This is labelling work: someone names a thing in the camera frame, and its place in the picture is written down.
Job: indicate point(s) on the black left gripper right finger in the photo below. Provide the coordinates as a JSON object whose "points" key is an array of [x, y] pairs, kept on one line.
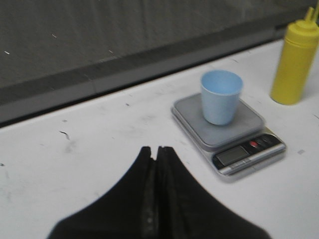
{"points": [[188, 211]]}

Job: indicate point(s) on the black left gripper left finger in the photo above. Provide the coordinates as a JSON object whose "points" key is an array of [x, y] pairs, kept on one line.
{"points": [[127, 211]]}

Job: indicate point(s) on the light blue plastic cup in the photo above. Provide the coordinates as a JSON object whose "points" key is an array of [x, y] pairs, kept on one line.
{"points": [[220, 92]]}

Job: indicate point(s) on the yellow squeeze bottle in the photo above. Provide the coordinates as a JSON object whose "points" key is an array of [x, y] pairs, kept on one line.
{"points": [[300, 46]]}

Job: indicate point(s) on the silver digital kitchen scale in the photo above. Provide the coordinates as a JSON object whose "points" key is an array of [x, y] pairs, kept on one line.
{"points": [[235, 150]]}

